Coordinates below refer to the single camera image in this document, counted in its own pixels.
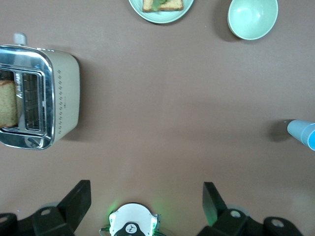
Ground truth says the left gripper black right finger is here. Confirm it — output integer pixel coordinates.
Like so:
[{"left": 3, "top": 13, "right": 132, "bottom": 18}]
[{"left": 196, "top": 181, "right": 302, "bottom": 236}]

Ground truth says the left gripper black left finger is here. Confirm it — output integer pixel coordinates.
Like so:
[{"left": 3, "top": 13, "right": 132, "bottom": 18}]
[{"left": 0, "top": 179, "right": 92, "bottom": 236}]

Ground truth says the blue plastic cup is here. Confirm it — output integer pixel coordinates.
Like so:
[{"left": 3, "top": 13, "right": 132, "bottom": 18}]
[
  {"left": 300, "top": 122, "right": 315, "bottom": 151},
  {"left": 287, "top": 119, "right": 311, "bottom": 145}
]

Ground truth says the cream chrome toaster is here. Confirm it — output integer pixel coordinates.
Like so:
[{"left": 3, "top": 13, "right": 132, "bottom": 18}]
[{"left": 0, "top": 32, "right": 81, "bottom": 150}]

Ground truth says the brown bread slice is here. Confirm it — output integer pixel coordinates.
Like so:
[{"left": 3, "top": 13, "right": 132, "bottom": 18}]
[{"left": 0, "top": 80, "right": 19, "bottom": 128}]

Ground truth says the pale green bowl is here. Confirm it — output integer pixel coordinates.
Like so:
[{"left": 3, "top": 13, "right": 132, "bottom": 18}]
[{"left": 227, "top": 0, "right": 279, "bottom": 41}]

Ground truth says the pale green plate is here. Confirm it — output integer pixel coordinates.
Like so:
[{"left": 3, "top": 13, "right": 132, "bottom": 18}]
[{"left": 128, "top": 0, "right": 195, "bottom": 25}]

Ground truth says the toast slice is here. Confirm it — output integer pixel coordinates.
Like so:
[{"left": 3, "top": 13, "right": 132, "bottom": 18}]
[{"left": 142, "top": 0, "right": 184, "bottom": 13}]

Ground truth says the green lettuce leaf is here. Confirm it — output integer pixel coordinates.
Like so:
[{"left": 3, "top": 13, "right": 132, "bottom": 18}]
[{"left": 150, "top": 0, "right": 170, "bottom": 12}]

